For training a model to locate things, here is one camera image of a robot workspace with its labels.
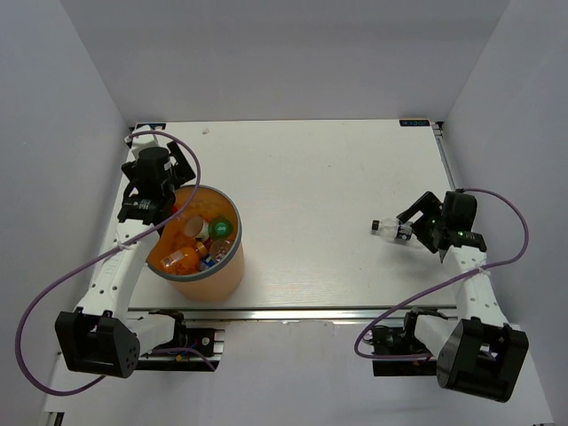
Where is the aluminium table edge rail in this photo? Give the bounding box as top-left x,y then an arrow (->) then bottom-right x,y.
126,305 -> 458,324

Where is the orange juice bottle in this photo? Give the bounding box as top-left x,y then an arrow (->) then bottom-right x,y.
161,241 -> 209,275
170,234 -> 188,249

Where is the green plastic bottle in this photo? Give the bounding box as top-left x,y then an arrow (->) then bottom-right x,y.
209,216 -> 233,241

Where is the blue label bottle in bin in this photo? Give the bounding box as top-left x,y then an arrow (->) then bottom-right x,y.
199,255 -> 216,272

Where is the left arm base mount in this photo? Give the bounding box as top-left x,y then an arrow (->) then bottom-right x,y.
133,310 -> 225,372

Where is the clear bottle red cap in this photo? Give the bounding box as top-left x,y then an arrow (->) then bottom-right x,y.
184,216 -> 209,242

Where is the clear bottle black cap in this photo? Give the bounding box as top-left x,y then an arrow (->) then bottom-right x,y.
371,218 -> 413,241

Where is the clear bottle blue label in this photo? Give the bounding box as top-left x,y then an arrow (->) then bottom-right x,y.
209,240 -> 233,263

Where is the orange bin with grey rim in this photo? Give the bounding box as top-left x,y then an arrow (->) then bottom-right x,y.
147,185 -> 244,302

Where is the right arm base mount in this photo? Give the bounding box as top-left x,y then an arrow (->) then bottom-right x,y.
367,307 -> 448,377

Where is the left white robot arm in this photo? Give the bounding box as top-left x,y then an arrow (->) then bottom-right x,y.
55,142 -> 195,378

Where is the black table label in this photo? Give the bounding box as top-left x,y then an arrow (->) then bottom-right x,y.
134,122 -> 166,130
398,119 -> 430,127

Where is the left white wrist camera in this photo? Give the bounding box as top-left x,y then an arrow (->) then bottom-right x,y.
124,127 -> 159,157

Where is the black table label left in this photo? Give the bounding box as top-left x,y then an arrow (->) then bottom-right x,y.
134,122 -> 166,130

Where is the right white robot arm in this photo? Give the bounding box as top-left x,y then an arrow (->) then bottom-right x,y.
398,191 -> 529,403

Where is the black table label right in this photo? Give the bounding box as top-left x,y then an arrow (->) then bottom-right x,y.
398,119 -> 430,127

